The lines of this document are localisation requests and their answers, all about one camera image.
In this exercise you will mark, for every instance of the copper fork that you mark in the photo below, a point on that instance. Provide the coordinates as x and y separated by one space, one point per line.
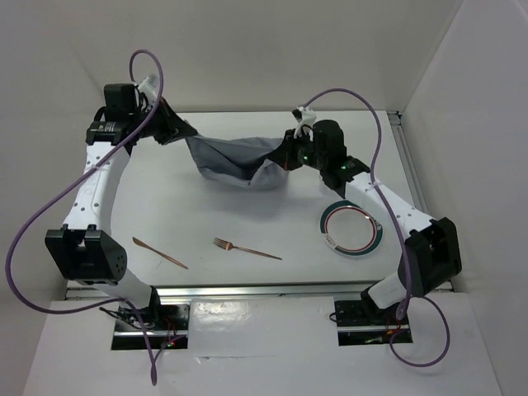
228 246

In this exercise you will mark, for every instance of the grey cloth placemat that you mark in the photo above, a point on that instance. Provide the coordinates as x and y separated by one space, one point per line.
240 163

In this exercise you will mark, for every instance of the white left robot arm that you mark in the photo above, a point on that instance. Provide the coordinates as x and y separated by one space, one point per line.
83 248

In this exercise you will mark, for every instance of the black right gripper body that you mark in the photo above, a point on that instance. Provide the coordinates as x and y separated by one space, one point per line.
300 150

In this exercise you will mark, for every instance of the aluminium right side rail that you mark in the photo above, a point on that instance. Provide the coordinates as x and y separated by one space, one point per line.
396 125

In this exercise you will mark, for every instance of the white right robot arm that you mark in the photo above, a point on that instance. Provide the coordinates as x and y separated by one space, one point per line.
430 247

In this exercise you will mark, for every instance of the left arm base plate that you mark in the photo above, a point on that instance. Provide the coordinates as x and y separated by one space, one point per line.
169 330

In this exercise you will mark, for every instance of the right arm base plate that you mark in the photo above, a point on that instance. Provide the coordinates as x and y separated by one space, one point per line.
356 327

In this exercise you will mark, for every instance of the copper knife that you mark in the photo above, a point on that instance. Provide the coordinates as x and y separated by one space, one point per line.
144 245

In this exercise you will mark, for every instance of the white plate green red rim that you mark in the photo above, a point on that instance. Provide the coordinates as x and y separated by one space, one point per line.
349 230

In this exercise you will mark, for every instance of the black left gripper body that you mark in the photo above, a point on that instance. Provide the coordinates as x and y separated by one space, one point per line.
159 125

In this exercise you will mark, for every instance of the aluminium front rail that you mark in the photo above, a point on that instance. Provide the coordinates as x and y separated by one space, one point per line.
259 290

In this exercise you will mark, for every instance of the aluminium rail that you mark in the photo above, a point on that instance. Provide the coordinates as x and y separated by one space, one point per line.
396 125
259 290

